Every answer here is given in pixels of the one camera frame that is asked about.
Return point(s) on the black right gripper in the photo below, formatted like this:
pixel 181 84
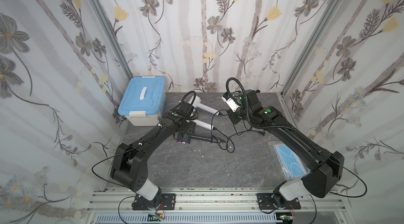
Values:
pixel 235 116

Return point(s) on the dark grey pink hair dryer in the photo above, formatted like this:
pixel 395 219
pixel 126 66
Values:
pixel 195 138

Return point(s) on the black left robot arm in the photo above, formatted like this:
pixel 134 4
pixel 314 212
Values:
pixel 130 168

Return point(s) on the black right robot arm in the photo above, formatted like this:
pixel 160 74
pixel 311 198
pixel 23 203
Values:
pixel 325 168

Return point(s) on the near white hair dryer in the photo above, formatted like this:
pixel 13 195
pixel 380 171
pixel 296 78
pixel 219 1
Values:
pixel 204 125

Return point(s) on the white hair dryer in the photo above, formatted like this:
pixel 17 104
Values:
pixel 197 104
pixel 204 125

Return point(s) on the far white hair dryer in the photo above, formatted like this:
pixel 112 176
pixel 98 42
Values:
pixel 197 104

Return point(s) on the blue lid storage box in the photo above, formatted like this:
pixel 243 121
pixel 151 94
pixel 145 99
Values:
pixel 144 100

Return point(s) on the blue face mask pack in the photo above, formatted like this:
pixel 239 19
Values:
pixel 289 164

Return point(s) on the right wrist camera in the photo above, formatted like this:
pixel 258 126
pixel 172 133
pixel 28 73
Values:
pixel 231 103

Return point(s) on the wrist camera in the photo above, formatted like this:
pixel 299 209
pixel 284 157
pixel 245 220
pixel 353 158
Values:
pixel 231 103
pixel 186 109

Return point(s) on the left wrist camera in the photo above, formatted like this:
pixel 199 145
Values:
pixel 186 109

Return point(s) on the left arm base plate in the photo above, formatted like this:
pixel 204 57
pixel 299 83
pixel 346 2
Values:
pixel 165 201

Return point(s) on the white vented cable duct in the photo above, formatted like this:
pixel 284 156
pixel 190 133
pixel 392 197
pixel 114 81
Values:
pixel 188 218

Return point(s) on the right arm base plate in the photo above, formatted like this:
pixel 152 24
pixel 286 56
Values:
pixel 266 201

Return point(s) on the aluminium rail frame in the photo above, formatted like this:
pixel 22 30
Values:
pixel 330 210

